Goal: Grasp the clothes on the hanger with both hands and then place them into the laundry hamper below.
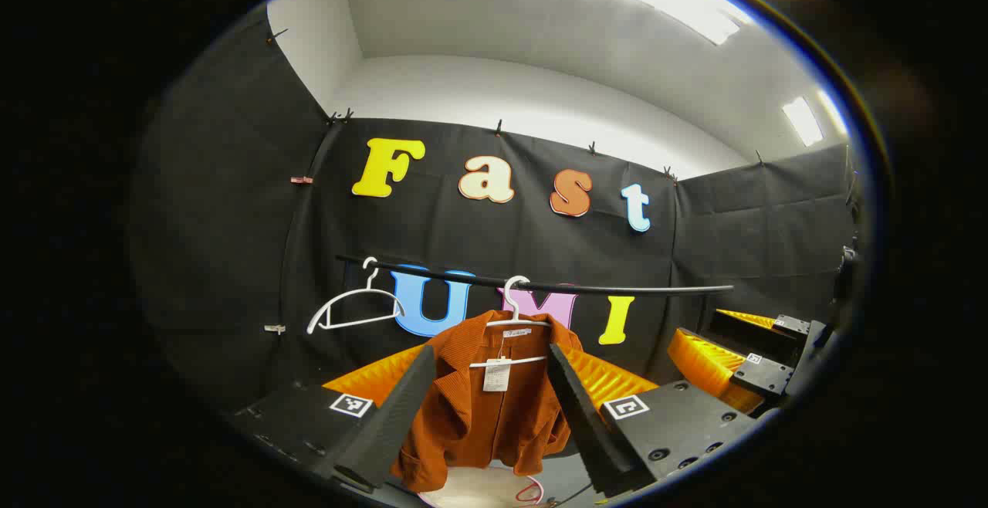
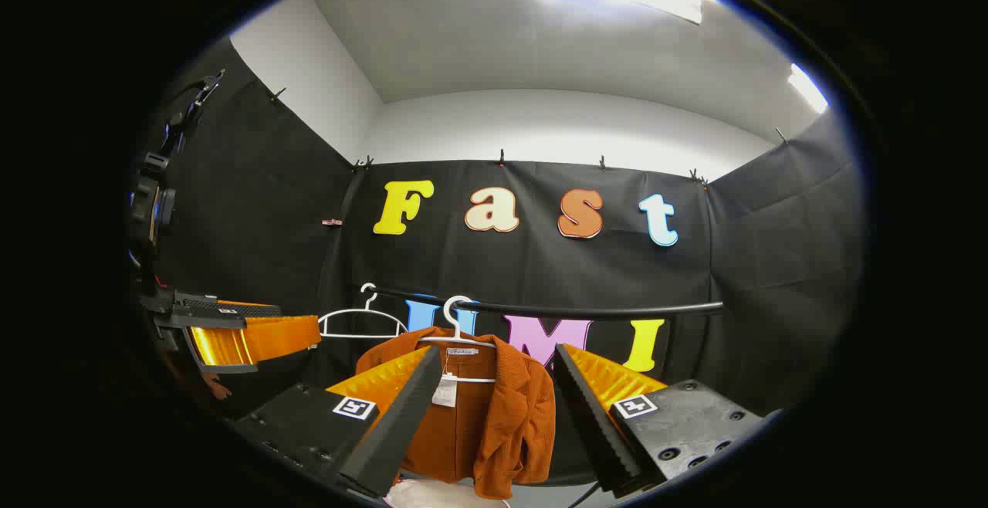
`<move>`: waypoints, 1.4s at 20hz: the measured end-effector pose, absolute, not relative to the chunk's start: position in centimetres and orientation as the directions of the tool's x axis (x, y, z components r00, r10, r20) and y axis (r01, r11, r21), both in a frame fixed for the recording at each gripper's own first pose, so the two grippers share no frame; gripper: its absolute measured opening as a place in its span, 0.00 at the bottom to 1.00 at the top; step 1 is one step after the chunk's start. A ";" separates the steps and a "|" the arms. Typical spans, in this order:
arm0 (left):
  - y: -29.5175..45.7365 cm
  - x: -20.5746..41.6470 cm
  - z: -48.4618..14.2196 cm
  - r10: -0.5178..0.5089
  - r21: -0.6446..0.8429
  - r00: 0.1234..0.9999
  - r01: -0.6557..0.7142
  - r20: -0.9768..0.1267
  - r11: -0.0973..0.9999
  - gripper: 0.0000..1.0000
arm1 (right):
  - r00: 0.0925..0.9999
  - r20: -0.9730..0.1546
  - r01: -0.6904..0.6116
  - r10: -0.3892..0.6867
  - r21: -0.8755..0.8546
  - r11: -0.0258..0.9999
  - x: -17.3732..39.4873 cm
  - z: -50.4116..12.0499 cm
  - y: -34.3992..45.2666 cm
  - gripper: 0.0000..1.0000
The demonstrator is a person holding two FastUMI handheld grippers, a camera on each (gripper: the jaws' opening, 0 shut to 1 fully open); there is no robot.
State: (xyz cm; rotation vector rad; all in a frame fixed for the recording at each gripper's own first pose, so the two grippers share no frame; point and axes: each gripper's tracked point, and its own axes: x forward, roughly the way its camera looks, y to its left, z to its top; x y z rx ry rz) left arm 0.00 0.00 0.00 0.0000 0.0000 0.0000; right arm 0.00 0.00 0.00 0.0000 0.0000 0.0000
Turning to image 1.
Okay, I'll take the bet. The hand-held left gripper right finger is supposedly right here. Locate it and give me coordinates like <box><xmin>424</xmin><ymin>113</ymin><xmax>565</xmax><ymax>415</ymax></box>
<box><xmin>546</xmin><ymin>343</ymin><xmax>763</xmax><ymax>500</ymax></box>

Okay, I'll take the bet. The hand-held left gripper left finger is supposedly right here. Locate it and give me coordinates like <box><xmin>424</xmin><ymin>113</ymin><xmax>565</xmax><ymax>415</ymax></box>
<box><xmin>228</xmin><ymin>344</ymin><xmax>438</xmax><ymax>493</ymax></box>

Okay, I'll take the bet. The orange corduroy jacket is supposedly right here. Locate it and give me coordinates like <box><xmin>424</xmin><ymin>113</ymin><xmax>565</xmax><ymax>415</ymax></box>
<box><xmin>390</xmin><ymin>309</ymin><xmax>585</xmax><ymax>493</ymax></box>

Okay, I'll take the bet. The white laundry hamper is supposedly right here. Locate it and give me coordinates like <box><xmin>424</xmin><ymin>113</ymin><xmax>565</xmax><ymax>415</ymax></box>
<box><xmin>417</xmin><ymin>466</ymin><xmax>545</xmax><ymax>508</ymax></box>

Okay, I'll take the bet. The white plastic hanger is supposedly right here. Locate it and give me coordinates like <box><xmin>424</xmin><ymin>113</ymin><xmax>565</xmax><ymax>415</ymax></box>
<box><xmin>306</xmin><ymin>256</ymin><xmax>406</xmax><ymax>335</ymax></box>
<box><xmin>468</xmin><ymin>275</ymin><xmax>553</xmax><ymax>370</ymax></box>

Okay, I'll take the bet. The small ceiling light panel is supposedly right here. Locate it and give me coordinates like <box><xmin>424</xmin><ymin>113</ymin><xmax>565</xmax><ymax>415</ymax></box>
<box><xmin>782</xmin><ymin>97</ymin><xmax>824</xmax><ymax>147</ymax></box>

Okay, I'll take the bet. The black backdrop cloth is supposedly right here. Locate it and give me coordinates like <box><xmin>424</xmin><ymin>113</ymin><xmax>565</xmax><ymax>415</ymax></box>
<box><xmin>127</xmin><ymin>10</ymin><xmax>861</xmax><ymax>447</ymax></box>

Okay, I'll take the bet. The black clothes rail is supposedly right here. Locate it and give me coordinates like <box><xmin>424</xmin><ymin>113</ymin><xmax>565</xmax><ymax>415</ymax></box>
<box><xmin>336</xmin><ymin>253</ymin><xmax>734</xmax><ymax>296</ymax></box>

